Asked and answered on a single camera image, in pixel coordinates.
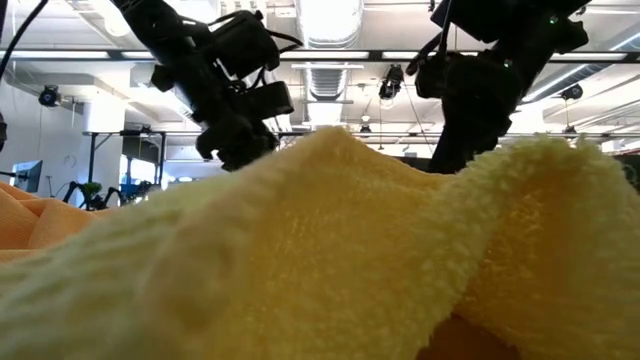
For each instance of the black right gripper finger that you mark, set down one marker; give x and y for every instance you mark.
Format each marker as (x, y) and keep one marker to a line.
(460, 150)

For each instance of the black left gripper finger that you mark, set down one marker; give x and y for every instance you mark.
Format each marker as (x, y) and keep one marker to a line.
(207, 145)
(245, 147)

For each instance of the yellow microfiber towel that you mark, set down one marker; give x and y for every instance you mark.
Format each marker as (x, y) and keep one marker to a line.
(320, 250)

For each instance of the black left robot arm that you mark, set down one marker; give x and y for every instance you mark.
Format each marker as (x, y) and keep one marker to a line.
(150, 25)

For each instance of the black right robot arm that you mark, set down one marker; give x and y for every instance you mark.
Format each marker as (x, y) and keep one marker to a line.
(525, 20)

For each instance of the black background robot arm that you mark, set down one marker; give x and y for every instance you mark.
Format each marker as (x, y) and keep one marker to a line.
(92, 192)
(137, 192)

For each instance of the orange microfiber towel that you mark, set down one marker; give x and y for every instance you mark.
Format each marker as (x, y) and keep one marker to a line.
(45, 220)

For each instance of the grey computer monitor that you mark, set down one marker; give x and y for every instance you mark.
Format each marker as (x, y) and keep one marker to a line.
(29, 176)

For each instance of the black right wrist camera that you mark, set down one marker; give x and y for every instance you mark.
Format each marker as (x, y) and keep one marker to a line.
(431, 75)

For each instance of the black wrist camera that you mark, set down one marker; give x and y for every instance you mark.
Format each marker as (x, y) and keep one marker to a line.
(245, 42)
(431, 75)

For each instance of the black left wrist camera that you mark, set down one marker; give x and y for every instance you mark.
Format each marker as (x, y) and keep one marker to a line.
(245, 42)

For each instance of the white rectangular air duct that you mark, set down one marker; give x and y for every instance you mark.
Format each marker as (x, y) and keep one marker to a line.
(145, 95)

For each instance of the black metal frame stand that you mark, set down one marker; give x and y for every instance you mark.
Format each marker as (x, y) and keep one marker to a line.
(125, 147)

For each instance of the black horizontal frame rail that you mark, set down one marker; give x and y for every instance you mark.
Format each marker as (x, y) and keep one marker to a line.
(550, 135)

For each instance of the black ceiling light rail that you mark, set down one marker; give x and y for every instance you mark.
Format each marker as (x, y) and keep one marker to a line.
(115, 55)

